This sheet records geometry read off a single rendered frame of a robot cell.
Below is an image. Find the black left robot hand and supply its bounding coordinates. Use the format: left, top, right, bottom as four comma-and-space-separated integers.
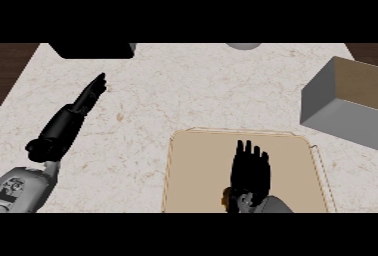
24, 72, 108, 164

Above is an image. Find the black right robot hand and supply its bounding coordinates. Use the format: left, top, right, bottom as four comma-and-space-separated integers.
228, 139, 272, 214

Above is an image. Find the brown sweet potato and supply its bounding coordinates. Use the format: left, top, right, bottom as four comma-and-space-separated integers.
220, 186, 234, 208

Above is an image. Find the tan wooden tray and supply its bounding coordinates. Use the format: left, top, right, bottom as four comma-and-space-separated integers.
161, 126, 338, 214

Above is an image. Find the grey cardboard box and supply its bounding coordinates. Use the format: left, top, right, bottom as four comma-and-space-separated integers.
300, 56, 378, 150

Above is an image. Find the black appliance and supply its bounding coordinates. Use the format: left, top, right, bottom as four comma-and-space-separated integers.
48, 43, 138, 60

